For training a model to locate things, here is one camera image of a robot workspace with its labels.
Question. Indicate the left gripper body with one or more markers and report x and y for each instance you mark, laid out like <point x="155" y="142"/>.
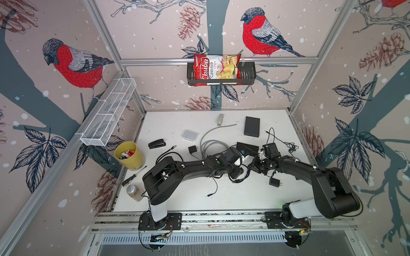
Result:
<point x="234" y="172"/>

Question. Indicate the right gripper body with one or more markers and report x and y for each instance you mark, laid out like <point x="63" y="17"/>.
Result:
<point x="260" y="165"/>

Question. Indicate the ribbed black network switch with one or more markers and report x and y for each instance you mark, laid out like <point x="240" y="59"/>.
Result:
<point x="247" y="149"/>

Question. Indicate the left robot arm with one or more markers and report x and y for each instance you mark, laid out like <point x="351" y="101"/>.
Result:
<point x="162" y="180"/>

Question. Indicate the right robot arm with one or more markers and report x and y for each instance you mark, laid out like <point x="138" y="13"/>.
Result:
<point x="332" y="195"/>

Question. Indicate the right black power adapter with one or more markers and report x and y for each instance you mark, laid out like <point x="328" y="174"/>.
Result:
<point x="274" y="181"/>

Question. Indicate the grey USB adapter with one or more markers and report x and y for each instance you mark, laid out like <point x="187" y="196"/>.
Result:
<point x="220" y="120"/>

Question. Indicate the black stapler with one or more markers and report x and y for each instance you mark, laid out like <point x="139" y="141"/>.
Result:
<point x="157" y="144"/>

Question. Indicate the glass jar with lid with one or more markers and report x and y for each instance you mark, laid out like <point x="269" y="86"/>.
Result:
<point x="134" y="192"/>

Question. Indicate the yellow cup with markers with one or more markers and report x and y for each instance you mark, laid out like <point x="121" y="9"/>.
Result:
<point x="129" y="155"/>

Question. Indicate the white small network switch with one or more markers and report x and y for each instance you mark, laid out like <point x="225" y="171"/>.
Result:
<point x="190" y="135"/>

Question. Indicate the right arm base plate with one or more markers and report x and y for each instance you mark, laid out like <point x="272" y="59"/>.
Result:
<point x="280" y="220"/>

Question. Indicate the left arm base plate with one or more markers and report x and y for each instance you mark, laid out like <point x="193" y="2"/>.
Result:
<point x="171" y="222"/>

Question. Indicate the black wire wall basket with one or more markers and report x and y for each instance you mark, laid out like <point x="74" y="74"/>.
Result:
<point x="247" y="71"/>

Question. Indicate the black handled screwdriver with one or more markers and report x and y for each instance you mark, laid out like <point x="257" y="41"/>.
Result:
<point x="131" y="178"/>

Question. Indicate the white mesh wall shelf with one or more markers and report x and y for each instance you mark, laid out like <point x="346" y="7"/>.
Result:
<point x="104" y="122"/>

